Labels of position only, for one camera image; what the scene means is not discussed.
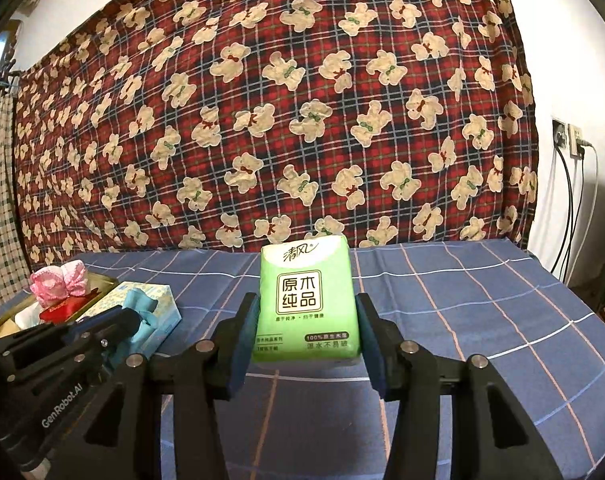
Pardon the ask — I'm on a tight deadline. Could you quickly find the gold tin box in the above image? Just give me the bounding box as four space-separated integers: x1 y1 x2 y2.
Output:
0 272 119 343

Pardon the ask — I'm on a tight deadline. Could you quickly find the white wall socket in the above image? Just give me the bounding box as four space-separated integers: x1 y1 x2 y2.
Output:
567 124 586 158

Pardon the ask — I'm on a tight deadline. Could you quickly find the white pink towel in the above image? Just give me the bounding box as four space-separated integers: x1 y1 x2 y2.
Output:
30 258 89 308

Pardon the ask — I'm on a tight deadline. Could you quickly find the white cable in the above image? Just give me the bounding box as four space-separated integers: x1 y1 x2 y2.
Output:
572 140 599 286

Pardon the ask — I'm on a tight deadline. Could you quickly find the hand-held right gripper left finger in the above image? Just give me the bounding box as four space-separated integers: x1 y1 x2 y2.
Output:
55 292 260 480

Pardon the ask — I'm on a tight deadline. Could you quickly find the teal cloth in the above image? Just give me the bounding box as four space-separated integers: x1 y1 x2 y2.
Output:
110 287 160 366

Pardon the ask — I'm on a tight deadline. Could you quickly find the green tissue pack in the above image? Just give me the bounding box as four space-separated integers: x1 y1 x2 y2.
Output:
252 234 363 365

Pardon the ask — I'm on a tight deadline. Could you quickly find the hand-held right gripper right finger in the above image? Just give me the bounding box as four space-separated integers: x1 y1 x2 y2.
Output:
356 292 565 480

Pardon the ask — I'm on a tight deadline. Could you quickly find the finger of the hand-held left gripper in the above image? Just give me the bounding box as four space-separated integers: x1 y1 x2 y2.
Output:
0 322 83 361
12 307 142 381

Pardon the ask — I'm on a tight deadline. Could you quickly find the yellow dotted tissue box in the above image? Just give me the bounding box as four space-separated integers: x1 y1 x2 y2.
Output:
77 282 182 361

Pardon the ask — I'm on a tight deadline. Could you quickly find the teal clothes hanger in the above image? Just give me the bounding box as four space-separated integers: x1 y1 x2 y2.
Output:
0 62 20 92

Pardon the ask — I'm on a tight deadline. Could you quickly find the red plaid bear print blanket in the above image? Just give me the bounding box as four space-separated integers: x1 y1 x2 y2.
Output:
12 0 540 273

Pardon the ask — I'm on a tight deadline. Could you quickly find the green cream checkered cloth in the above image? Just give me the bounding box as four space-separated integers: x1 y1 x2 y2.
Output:
0 95 33 316

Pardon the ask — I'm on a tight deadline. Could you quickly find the black cable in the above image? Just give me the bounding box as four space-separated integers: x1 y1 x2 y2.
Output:
565 155 584 283
552 145 574 281

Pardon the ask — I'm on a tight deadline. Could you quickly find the blue plaid tablecloth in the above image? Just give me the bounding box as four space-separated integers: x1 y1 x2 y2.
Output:
0 240 605 480

